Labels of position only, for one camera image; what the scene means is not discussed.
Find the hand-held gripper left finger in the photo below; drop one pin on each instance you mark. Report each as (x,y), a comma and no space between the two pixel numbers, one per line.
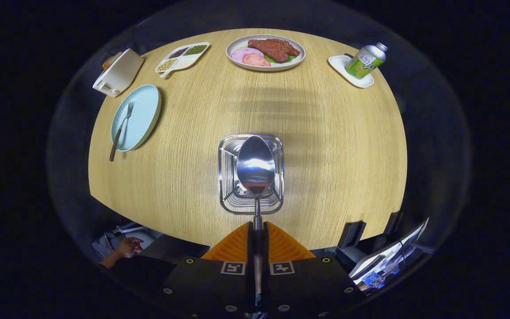
(210,283)

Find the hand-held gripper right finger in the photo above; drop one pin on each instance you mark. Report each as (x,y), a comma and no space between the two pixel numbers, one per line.
(308,283)

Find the light blue plate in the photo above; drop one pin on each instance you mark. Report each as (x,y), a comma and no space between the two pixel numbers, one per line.
(142,110)

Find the small white tray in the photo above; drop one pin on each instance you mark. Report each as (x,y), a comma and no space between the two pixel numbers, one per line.
(341,66)

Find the white divided dish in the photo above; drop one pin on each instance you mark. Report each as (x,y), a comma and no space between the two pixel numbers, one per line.
(184,63)

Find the pile of yellow soybeans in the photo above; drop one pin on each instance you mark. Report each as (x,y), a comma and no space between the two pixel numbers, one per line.
(166,65)

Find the green lettuce leaf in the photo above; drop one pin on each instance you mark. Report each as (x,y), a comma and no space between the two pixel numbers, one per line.
(288,58)

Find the salmon pink ham slice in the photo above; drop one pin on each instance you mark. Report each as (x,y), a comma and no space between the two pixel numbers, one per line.
(256,60)

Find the white toaster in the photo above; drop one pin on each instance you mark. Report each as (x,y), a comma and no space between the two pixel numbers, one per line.
(122,73)

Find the silver bottle green label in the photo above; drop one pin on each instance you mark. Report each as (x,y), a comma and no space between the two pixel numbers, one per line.
(363,62)

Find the pale pink ham slice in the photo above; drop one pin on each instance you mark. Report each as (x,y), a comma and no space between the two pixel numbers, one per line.
(242,53)

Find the pile of dark beans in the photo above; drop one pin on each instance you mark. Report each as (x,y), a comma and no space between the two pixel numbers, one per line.
(178,53)

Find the pile of green beans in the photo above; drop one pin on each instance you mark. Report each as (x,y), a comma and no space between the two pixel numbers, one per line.
(196,49)

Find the brown steak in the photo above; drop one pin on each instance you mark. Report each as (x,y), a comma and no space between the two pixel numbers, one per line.
(275,48)

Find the white round dinner plate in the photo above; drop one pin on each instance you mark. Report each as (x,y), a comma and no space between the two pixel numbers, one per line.
(237,44)

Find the toasted bread slice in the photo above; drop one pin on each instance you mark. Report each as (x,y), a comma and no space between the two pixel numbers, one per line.
(110,62)

